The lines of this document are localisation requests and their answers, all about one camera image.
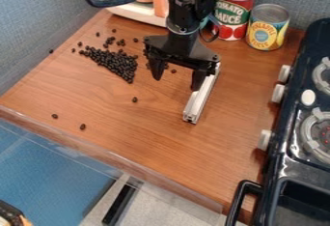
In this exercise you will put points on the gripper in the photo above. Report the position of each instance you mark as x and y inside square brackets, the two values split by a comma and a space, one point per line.
[182, 48]

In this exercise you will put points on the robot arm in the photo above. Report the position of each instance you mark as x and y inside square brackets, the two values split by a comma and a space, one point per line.
[187, 3]

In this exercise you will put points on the pile of black bits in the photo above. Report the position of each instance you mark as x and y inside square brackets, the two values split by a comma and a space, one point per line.
[112, 59]

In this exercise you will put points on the white bar tool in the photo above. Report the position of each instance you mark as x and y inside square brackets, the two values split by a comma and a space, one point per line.
[202, 96]

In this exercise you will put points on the red tomato sauce can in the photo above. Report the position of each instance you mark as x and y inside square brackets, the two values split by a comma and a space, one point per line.
[233, 10]

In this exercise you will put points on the yellow pineapple can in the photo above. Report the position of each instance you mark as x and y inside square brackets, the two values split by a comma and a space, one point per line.
[267, 27]

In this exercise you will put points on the toy stove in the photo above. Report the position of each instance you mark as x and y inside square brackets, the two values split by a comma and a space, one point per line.
[296, 130]

